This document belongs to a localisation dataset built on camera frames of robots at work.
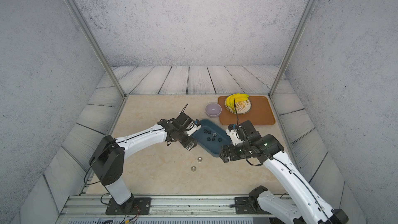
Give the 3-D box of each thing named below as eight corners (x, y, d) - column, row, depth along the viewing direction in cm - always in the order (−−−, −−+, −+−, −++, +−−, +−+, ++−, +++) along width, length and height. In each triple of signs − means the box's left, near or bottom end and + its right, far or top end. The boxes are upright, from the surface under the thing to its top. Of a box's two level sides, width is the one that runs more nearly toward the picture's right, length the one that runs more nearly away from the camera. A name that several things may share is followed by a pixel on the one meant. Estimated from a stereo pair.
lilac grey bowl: (205, 119, 108) (205, 114, 104) (205, 106, 116) (205, 101, 112) (221, 119, 108) (222, 114, 104) (220, 106, 116) (221, 101, 112)
